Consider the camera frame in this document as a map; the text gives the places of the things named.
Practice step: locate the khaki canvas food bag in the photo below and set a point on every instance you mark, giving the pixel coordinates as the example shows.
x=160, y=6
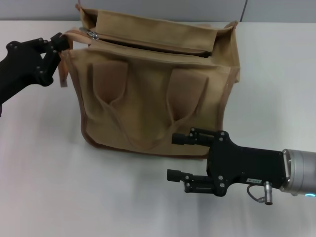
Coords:
x=153, y=93

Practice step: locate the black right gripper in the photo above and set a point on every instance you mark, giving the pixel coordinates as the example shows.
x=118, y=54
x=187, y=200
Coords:
x=237, y=165

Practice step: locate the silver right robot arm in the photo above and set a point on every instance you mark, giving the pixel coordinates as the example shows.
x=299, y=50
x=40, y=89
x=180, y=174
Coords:
x=301, y=170

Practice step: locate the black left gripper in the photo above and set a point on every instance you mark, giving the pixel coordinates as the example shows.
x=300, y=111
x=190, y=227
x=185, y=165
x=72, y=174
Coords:
x=19, y=64

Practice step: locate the metal partition joint strip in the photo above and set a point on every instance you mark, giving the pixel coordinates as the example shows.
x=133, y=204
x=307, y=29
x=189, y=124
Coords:
x=243, y=10

